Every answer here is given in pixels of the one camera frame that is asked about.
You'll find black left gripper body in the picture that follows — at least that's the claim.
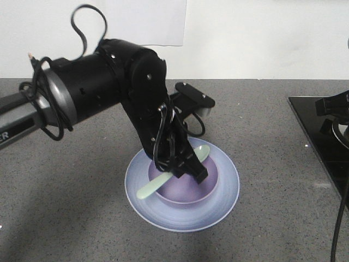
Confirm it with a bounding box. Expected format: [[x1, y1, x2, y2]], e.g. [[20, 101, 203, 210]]
[[141, 108, 194, 171]]

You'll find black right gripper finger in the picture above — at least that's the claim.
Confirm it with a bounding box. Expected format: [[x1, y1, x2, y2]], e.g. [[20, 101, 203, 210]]
[[315, 91, 348, 116], [320, 118, 336, 134]]

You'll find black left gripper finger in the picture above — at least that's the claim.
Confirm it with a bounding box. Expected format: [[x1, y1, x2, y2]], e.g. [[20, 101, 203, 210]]
[[170, 163, 188, 178], [185, 146, 209, 183]]

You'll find pale green plastic spoon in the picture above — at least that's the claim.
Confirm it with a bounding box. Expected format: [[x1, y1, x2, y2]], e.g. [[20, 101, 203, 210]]
[[136, 145, 210, 200]]

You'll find purple plastic bowl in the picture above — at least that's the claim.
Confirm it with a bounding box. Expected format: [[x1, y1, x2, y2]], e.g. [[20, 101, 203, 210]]
[[151, 157, 219, 209]]

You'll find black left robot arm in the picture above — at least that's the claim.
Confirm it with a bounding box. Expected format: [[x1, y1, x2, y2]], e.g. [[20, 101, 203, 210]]
[[1, 39, 215, 183]]

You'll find light blue plastic plate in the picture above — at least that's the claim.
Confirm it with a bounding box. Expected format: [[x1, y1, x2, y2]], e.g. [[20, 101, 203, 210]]
[[124, 138, 239, 232]]

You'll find black induction cooktop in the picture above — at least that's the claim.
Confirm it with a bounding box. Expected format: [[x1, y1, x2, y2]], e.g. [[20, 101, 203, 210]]
[[288, 96, 348, 197]]

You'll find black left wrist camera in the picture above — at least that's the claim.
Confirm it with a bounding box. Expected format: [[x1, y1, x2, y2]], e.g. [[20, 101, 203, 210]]
[[170, 82, 215, 118]]

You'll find white paper on wall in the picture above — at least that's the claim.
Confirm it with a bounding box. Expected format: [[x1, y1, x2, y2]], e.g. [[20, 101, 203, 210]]
[[68, 0, 188, 46]]

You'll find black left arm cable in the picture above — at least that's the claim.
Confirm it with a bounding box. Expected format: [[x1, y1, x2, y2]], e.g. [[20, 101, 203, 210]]
[[19, 4, 109, 142]]

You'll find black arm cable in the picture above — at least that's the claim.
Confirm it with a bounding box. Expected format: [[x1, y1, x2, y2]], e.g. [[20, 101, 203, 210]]
[[19, 4, 109, 142], [330, 196, 349, 262]]

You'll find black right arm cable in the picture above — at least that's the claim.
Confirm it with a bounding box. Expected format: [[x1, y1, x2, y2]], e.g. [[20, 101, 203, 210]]
[[330, 196, 349, 262]]

